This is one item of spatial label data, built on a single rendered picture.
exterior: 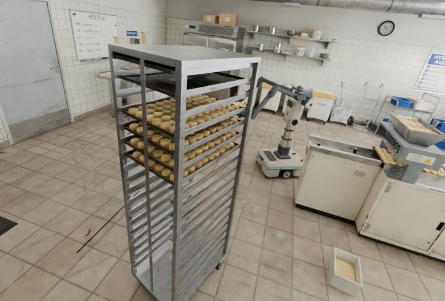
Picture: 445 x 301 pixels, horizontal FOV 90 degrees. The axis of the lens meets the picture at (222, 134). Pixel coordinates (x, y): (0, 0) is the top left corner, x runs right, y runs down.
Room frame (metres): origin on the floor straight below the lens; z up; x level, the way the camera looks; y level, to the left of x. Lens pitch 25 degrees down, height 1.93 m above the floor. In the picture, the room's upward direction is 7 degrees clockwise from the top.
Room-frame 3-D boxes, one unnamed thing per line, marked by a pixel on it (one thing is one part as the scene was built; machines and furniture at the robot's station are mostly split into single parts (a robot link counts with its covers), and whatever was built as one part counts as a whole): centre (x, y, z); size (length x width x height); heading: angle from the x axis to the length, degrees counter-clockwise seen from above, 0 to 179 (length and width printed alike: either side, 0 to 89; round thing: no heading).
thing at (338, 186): (2.25, -1.38, 0.45); 0.70 x 0.34 x 0.90; 74
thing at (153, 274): (1.21, 0.20, 0.93); 0.64 x 0.51 x 1.78; 147
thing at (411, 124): (2.11, -1.87, 1.28); 0.54 x 0.27 x 0.06; 164
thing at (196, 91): (1.11, 0.04, 1.68); 0.64 x 0.03 x 0.03; 147
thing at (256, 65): (1.35, -0.15, 0.97); 0.03 x 0.03 x 1.70; 57
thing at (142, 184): (1.32, 0.37, 0.96); 0.64 x 0.03 x 0.03; 147
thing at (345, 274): (1.35, -1.25, 0.08); 0.30 x 0.22 x 0.16; 157
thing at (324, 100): (5.74, -2.46, 0.38); 0.64 x 0.54 x 0.77; 163
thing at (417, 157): (2.11, -1.87, 1.01); 0.72 x 0.33 x 0.34; 164
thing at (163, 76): (1.21, 0.21, 1.68); 0.60 x 0.40 x 0.02; 147
